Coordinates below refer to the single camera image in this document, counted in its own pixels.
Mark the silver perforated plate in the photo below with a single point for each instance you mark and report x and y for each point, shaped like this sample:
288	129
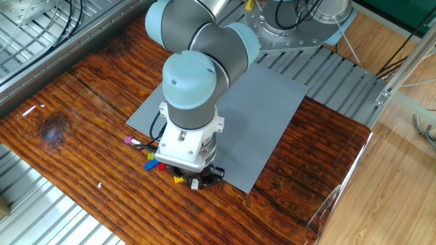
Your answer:
24	10

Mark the lime green Lego brick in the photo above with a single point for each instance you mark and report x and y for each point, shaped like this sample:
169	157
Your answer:
150	156

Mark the brown cardboard box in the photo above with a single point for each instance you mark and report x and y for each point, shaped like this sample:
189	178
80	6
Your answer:
3	209

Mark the small white Lego brick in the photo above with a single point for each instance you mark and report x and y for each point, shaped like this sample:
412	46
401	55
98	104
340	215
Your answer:
136	141

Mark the yellow plastic clip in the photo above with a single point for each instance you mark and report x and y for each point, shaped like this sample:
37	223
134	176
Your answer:
249	5

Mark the yellow Lego brick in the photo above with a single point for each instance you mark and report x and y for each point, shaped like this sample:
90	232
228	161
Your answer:
178	179

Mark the grey metal rail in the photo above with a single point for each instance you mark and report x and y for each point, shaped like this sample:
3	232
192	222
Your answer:
68	51

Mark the long red Lego brick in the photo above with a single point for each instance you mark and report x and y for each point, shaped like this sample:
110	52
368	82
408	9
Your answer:
161	166

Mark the grey Lego baseplate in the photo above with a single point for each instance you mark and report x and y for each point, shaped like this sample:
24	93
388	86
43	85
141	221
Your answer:
265	119

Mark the long blue Lego brick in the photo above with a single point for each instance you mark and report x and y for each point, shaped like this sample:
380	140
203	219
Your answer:
151	165

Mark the aluminium frame post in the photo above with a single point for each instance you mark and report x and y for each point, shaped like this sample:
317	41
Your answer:
405	64

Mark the grey robot mount plate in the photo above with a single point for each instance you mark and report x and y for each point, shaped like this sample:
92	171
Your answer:
282	42

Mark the magenta square Lego brick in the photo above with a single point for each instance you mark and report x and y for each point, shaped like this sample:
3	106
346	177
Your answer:
128	139

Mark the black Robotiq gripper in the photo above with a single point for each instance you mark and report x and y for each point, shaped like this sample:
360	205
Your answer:
194	174

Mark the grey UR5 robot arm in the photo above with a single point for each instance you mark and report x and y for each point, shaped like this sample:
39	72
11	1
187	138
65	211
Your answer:
190	81

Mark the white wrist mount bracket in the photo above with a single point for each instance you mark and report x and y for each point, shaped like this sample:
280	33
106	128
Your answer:
184	143

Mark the silver finned wrist camera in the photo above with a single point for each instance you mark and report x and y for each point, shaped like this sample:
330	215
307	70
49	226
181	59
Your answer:
177	164

